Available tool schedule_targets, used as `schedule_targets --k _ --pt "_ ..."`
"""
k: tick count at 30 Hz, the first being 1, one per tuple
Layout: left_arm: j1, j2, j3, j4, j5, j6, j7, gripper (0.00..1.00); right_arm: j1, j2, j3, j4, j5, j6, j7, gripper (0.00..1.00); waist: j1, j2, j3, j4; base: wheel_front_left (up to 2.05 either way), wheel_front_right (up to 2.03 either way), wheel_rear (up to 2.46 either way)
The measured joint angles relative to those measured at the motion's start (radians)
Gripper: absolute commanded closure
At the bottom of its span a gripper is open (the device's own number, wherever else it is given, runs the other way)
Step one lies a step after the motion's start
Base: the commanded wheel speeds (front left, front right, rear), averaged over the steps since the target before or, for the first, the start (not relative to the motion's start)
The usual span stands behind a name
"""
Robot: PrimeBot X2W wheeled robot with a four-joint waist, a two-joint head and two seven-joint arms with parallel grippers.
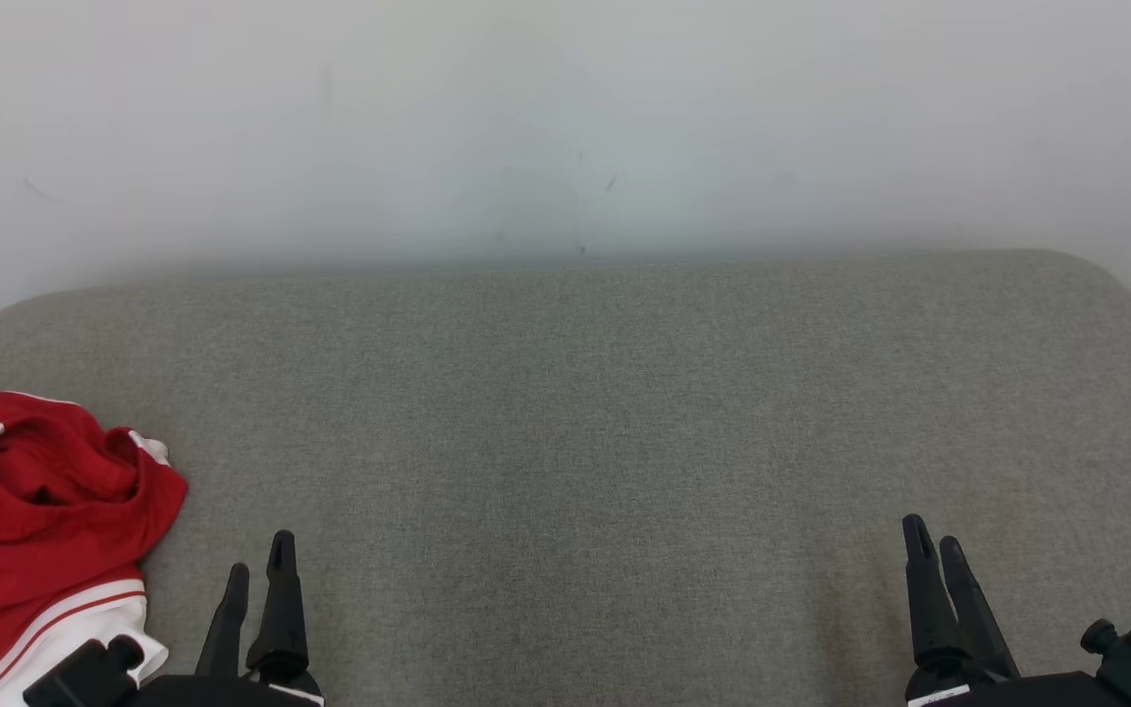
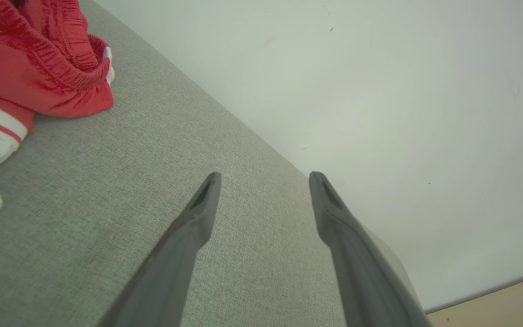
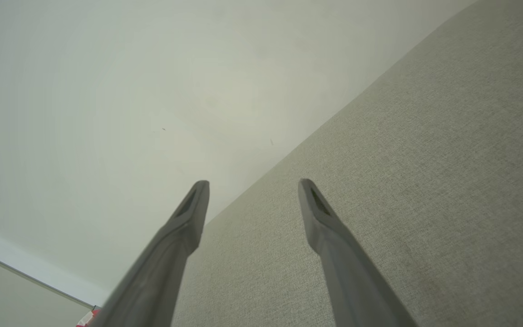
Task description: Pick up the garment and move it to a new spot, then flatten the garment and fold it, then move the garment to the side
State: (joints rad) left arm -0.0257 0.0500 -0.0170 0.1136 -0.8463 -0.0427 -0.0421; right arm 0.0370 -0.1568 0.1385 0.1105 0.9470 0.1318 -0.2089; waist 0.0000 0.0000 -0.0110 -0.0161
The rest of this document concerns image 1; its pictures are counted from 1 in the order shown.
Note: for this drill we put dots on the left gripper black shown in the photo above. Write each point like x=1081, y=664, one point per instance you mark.
x=232, y=692

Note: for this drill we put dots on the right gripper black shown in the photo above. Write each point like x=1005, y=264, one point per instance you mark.
x=1007, y=692

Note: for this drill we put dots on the red white basketball jersey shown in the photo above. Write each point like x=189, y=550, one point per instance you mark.
x=35, y=511

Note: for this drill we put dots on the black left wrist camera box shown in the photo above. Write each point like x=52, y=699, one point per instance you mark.
x=84, y=678

